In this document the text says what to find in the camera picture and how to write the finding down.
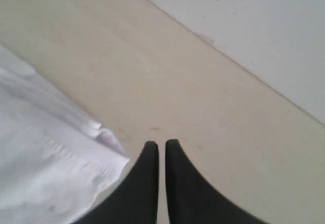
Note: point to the white t-shirt red lettering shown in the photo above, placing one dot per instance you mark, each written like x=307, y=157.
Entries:
x=55, y=158

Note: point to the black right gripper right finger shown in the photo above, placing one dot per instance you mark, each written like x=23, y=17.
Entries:
x=191, y=198

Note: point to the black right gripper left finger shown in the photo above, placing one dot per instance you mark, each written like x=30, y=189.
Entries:
x=135, y=200

